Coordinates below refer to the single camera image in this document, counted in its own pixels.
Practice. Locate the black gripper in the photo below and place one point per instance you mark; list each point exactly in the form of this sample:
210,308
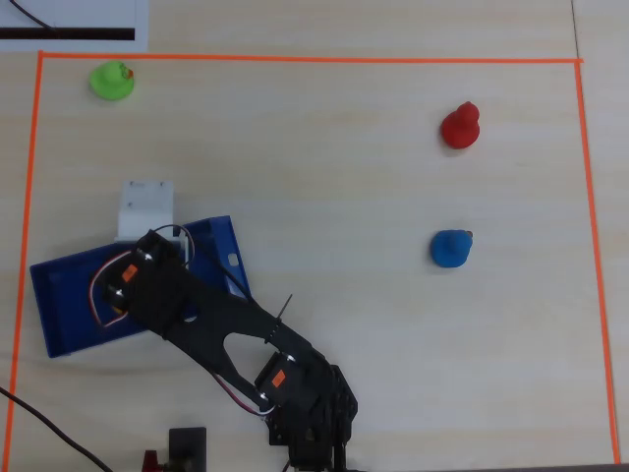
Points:
112,296

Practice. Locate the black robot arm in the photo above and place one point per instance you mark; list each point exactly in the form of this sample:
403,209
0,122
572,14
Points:
206,314

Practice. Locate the blue plastic box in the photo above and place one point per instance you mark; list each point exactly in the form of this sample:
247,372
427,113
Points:
64,295

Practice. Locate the green rubber duck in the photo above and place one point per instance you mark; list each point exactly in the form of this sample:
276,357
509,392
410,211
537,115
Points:
110,82

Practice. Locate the blue rubber duck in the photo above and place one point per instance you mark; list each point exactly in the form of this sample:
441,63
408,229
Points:
450,248

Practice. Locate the red rubber duck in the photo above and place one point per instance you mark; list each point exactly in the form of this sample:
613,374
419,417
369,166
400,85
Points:
460,127

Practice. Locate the black clamp block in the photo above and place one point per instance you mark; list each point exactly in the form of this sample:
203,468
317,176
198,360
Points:
188,442

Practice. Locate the white paper sheet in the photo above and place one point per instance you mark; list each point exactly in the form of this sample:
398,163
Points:
98,12

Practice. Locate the long horizontal orange tape strip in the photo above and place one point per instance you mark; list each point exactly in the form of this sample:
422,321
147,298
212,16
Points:
314,59

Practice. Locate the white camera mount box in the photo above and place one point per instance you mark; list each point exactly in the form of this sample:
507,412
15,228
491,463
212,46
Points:
145,209

